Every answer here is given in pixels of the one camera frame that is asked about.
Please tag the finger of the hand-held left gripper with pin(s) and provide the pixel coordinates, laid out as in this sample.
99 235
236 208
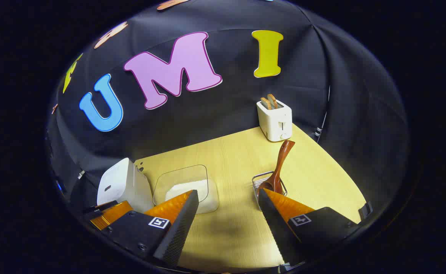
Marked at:
112 215

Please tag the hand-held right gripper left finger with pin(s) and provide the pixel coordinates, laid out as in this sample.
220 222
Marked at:
181 232

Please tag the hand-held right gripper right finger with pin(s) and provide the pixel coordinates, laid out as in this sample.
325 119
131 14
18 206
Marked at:
276 228

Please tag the white rice cooker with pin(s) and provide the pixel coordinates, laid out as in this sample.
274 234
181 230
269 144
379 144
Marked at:
124 182

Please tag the white rice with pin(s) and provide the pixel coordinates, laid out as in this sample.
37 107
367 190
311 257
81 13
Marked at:
184 189

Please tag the brown wooden spoon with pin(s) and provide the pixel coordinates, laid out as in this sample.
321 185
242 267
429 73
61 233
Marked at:
283 160

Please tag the white cloth clip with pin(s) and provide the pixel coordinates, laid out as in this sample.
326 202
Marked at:
81 174

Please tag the clear plastic container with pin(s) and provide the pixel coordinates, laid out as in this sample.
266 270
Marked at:
184 175

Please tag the white toaster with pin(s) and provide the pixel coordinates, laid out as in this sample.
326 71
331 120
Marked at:
276 125

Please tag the black backdrop cloth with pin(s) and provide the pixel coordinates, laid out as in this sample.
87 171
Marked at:
226 106

